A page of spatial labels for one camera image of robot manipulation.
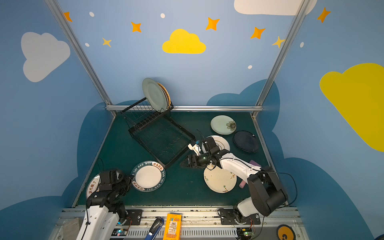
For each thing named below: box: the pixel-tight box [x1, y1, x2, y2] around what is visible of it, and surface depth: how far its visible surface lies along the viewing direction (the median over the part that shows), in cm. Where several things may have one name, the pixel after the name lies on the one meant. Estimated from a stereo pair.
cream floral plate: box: [203, 163, 238, 194], surface depth 88 cm
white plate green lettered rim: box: [131, 160, 167, 193], surface depth 88 cm
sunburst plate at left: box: [86, 174, 101, 199], surface depth 86 cm
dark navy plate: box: [233, 130, 259, 153], surface depth 107 cm
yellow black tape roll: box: [277, 224, 296, 240], surface depth 72 cm
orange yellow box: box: [163, 213, 183, 240], surface depth 69 cm
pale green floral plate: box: [210, 115, 237, 136], surface depth 117 cm
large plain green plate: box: [142, 78, 168, 113], surface depth 92 cm
